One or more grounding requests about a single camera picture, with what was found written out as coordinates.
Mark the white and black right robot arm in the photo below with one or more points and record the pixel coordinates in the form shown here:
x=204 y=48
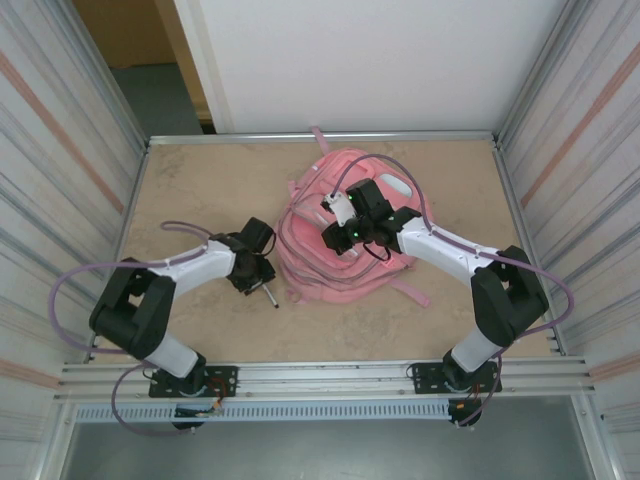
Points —
x=435 y=255

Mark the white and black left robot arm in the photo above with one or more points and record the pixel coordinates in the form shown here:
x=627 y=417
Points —
x=200 y=267

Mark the brown wooden door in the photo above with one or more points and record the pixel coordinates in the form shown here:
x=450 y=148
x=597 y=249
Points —
x=125 y=30

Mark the pink student backpack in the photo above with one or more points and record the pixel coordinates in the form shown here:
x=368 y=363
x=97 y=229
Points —
x=350 y=280

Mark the aluminium table frame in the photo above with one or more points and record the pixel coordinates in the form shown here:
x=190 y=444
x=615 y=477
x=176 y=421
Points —
x=325 y=372

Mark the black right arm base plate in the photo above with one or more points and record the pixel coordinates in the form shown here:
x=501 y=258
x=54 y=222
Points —
x=425 y=377

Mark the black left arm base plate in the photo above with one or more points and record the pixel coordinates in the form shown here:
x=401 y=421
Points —
x=225 y=380

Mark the black pen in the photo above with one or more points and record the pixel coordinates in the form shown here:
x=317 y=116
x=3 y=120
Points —
x=271 y=299

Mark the corrugated translucent side panel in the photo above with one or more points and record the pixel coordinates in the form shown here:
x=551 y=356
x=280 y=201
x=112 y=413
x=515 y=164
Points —
x=50 y=200
x=590 y=175

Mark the black table clamp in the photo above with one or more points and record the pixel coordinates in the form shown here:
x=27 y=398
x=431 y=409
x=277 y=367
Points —
x=465 y=412
x=189 y=425

